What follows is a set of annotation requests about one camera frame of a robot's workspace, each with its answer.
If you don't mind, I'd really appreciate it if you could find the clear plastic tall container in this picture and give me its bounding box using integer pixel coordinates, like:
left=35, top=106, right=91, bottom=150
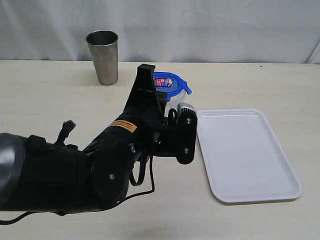
left=164, top=90, right=187, bottom=117

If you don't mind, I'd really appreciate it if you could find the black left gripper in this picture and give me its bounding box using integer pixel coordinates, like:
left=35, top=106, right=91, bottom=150
left=123, top=63, right=198, bottom=165

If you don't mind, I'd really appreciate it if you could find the blue plastic lid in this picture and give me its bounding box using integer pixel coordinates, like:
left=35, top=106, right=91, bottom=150
left=153, top=71, right=192, bottom=98

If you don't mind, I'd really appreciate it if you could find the stainless steel cup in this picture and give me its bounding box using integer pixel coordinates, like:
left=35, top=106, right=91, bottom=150
left=85, top=30, right=119, bottom=86

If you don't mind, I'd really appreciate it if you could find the white plastic tray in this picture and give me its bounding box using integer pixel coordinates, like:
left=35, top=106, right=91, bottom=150
left=197, top=108, right=303, bottom=205

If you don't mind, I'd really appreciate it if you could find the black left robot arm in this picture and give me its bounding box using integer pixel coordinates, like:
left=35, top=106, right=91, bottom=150
left=0, top=64, right=198, bottom=217

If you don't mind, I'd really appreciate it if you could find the white curtain backdrop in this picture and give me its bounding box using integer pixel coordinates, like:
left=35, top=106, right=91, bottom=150
left=0, top=0, right=320, bottom=64

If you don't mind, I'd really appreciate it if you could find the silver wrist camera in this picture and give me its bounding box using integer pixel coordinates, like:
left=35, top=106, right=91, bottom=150
left=177, top=102, right=197, bottom=119

